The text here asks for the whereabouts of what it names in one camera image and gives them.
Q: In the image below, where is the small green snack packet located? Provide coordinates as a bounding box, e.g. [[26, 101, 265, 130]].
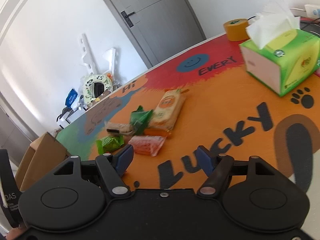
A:
[[96, 135, 124, 155]]

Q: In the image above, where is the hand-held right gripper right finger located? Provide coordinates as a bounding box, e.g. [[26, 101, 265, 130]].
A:
[[196, 145, 278, 200]]

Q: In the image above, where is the cream orange snack packet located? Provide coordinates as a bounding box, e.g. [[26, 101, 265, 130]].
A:
[[149, 89, 187, 130]]

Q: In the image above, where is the yellow tape roll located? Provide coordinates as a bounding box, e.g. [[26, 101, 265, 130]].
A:
[[223, 18, 250, 42]]

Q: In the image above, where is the brown cardboard box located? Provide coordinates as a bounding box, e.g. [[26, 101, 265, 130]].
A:
[[14, 132, 73, 193]]

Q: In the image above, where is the printed cat table mat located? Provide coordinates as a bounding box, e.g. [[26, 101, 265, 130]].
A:
[[56, 27, 320, 195]]

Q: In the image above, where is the blue plastic bag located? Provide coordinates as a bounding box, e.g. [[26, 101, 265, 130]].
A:
[[64, 88, 79, 107]]

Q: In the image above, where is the orange snack stick packet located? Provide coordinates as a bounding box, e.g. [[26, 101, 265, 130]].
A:
[[144, 128, 172, 137]]

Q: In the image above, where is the taped cardboard box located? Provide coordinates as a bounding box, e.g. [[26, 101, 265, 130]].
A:
[[87, 90, 113, 108]]

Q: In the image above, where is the tall white plastic frame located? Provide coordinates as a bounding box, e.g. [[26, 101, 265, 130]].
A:
[[77, 33, 99, 77]]

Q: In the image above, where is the grey brown side door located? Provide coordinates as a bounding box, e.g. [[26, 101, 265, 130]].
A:
[[0, 91, 37, 153]]

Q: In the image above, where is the white power strip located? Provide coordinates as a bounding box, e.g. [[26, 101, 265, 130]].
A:
[[304, 4, 320, 19]]

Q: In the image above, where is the short white plastic frame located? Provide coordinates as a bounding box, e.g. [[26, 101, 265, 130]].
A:
[[103, 47, 118, 77]]

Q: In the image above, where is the green tissue box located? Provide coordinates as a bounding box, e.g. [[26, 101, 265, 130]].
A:
[[239, 0, 320, 97]]

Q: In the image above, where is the green triangular snack packet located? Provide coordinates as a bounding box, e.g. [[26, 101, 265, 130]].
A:
[[129, 105, 153, 135]]

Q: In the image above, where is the black door handle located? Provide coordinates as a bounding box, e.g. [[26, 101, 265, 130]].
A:
[[120, 10, 135, 27]]

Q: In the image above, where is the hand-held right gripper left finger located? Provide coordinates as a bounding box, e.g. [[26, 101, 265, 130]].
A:
[[53, 144, 135, 201]]

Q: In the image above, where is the pink clear snack packet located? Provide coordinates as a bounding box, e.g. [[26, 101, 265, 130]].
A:
[[128, 135, 167, 157]]

